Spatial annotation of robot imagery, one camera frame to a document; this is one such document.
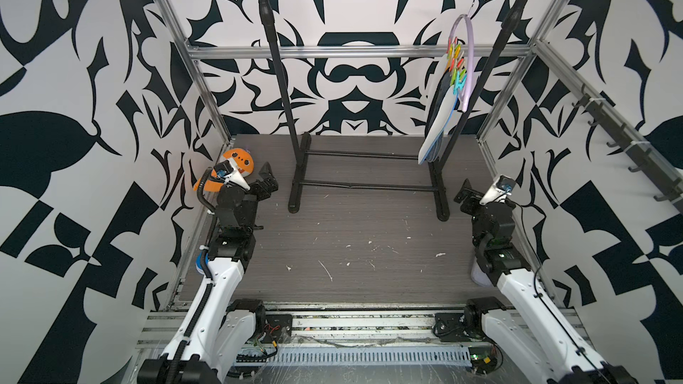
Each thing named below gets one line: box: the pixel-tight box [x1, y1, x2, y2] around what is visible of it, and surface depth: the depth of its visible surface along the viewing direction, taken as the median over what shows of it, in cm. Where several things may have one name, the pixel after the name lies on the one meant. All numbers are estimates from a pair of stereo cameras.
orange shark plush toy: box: [193, 147, 256, 192], surface depth 66 cm
